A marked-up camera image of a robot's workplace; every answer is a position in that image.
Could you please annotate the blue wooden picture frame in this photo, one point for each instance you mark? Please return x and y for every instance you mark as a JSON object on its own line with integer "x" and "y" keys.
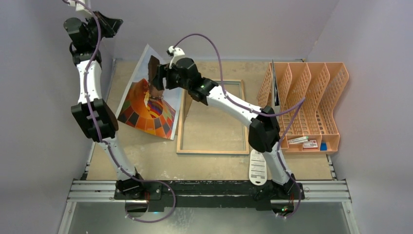
{"x": 206, "y": 130}

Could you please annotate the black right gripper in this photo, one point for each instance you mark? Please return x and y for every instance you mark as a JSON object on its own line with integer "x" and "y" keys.
{"x": 160, "y": 76}

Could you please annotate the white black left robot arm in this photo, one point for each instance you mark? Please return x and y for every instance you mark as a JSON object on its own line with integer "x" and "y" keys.
{"x": 96, "y": 120}

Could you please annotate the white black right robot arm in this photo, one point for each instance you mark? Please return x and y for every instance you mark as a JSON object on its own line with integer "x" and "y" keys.
{"x": 263, "y": 127}

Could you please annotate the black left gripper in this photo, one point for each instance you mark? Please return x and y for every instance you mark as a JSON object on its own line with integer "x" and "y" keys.
{"x": 110, "y": 26}

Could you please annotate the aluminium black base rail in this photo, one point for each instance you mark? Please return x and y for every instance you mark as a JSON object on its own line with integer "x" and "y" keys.
{"x": 156, "y": 197}

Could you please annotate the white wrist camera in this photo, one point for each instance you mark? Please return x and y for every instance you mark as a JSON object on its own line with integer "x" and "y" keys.
{"x": 176, "y": 54}
{"x": 83, "y": 7}

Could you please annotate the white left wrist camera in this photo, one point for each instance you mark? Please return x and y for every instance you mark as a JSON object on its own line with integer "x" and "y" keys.
{"x": 83, "y": 7}

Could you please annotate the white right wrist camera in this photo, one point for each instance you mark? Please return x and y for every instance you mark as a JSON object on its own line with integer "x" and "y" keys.
{"x": 176, "y": 54}

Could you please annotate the small red white box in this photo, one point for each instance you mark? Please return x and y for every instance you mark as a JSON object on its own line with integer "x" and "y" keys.
{"x": 311, "y": 144}

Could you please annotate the white labelled remote tag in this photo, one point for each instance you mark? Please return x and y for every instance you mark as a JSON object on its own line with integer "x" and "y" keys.
{"x": 257, "y": 168}

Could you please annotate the white marker pen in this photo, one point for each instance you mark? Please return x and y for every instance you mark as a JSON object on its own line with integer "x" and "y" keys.
{"x": 298, "y": 140}

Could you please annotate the orange plastic file organizer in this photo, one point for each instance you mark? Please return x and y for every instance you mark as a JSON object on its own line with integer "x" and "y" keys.
{"x": 320, "y": 84}

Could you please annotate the hot air balloon photo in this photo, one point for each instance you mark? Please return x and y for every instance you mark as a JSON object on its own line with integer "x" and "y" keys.
{"x": 145, "y": 108}

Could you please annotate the small blue block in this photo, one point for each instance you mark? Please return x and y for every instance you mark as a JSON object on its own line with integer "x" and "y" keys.
{"x": 323, "y": 146}

